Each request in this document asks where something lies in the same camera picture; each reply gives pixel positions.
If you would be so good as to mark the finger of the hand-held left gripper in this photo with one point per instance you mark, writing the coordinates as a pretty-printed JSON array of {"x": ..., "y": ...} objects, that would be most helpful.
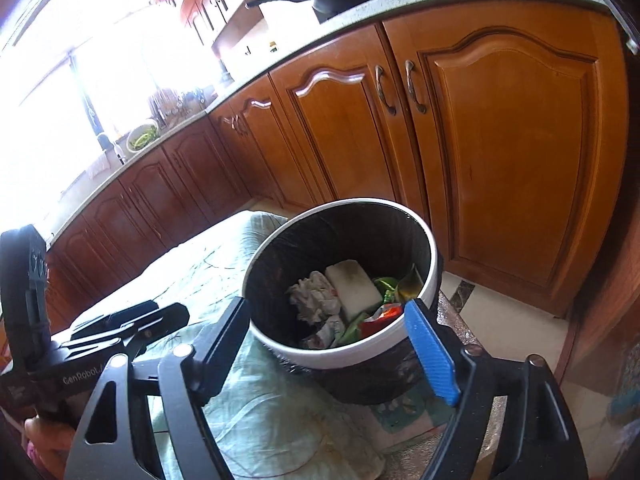
[
  {"x": 117, "y": 317},
  {"x": 160, "y": 322}
]

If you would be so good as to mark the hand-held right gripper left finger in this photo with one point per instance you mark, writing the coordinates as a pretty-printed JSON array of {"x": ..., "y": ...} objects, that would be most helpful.
[{"x": 227, "y": 342}]

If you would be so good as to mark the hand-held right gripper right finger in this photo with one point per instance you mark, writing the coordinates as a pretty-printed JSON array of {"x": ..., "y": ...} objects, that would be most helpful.
[{"x": 432, "y": 355}]

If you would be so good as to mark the green snack bag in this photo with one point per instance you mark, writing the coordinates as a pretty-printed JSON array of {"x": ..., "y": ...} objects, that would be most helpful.
[{"x": 389, "y": 287}]

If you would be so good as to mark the white tissue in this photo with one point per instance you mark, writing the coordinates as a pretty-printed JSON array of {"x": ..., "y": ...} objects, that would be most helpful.
[{"x": 312, "y": 297}]

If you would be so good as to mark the white rimmed trash bin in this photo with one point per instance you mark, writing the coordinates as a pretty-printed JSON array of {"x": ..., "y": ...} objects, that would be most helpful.
[{"x": 310, "y": 245}]

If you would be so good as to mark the person's left hand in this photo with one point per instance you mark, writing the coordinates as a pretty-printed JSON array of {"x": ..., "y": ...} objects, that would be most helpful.
[{"x": 47, "y": 437}]

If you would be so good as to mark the teal floral tablecloth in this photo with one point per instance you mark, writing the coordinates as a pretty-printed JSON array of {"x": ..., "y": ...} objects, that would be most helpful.
[{"x": 260, "y": 425}]

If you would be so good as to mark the white rectangular block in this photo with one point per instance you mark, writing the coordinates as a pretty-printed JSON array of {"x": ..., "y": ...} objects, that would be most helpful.
[{"x": 352, "y": 285}]

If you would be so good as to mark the white bowl of greens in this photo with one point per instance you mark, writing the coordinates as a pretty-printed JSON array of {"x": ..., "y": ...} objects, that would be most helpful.
[{"x": 142, "y": 136}]

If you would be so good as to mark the brown wooden base cabinets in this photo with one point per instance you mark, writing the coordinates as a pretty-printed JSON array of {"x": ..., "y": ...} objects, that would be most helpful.
[{"x": 500, "y": 160}]

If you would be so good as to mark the kitchen window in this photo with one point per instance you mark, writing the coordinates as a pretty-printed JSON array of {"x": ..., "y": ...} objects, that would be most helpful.
[{"x": 75, "y": 85}]

